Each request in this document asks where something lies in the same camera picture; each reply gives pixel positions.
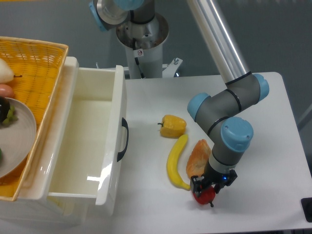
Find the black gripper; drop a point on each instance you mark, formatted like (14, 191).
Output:
(212, 177)

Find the toy bread croissant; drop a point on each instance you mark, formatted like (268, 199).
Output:
(198, 159)

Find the dark purple toy mangosteen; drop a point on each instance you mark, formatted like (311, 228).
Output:
(7, 112)

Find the pink toy sausage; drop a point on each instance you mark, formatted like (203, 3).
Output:
(6, 91)

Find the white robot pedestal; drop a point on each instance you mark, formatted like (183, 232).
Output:
(143, 45)

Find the black object at table edge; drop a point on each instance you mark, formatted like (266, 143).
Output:
(307, 208)

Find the black drawer handle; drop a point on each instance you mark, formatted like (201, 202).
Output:
(125, 139)

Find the white toy pear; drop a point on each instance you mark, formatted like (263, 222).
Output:
(6, 73)

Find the yellow toy pepper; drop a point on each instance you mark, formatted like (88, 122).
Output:
(172, 126)

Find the yellow woven basket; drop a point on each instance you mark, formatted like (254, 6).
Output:
(38, 65)

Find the yellow toy banana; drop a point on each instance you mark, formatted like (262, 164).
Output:
(172, 163)

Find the red toy pepper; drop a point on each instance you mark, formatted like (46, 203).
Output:
(205, 197)

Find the white drawer cabinet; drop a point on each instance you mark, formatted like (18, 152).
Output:
(34, 201)

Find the metal bracket with bolts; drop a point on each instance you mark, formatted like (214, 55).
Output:
(170, 70)

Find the white open plastic drawer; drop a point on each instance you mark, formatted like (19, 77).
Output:
(86, 169)

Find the grey round plate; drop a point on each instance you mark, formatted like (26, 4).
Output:
(17, 139)

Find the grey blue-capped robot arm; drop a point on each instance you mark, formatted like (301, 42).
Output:
(217, 115)

